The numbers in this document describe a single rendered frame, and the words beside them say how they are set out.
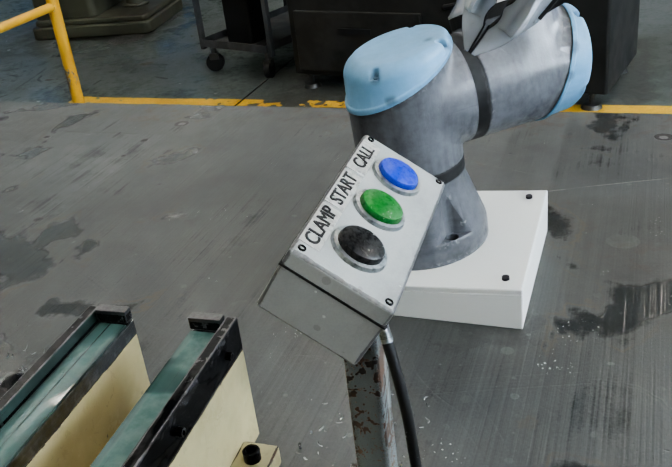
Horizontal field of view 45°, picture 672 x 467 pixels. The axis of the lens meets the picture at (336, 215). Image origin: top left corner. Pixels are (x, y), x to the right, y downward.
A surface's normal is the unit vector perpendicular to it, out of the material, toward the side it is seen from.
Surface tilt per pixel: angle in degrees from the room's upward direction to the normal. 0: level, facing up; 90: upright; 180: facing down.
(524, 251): 4
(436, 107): 85
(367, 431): 90
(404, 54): 12
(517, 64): 60
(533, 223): 4
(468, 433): 0
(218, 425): 90
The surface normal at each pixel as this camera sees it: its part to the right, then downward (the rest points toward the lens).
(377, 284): 0.44, -0.71
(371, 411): -0.28, 0.47
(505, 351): -0.11, -0.89
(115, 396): 0.95, 0.04
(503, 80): 0.26, 0.15
